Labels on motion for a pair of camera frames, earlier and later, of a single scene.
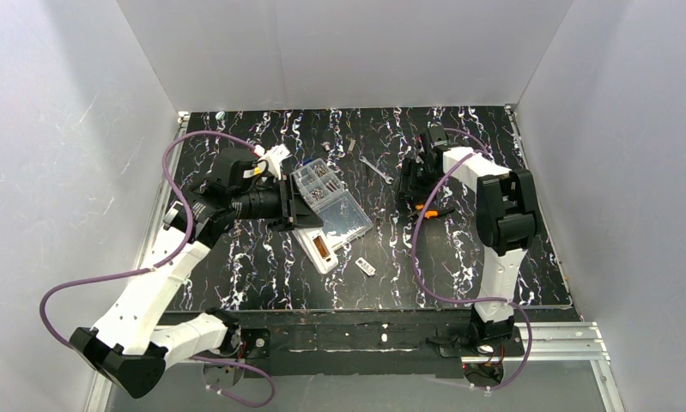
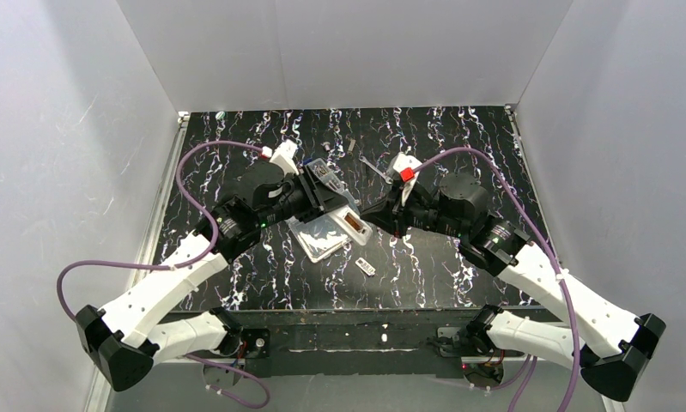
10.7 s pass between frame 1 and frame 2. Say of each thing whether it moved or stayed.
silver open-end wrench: stayed
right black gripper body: moved
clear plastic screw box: stayed
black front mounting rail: stayed
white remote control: moved
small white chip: stayed
